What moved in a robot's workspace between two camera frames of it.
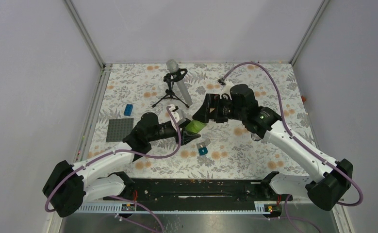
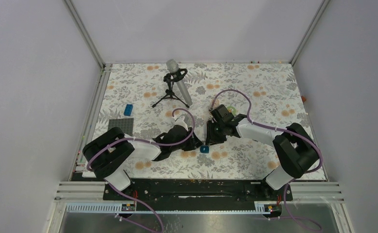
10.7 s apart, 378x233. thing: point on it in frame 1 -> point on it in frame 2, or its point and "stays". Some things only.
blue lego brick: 128,109 stays
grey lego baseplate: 118,129 stays
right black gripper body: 224,109 -> 216,133
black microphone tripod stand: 171,77 stays
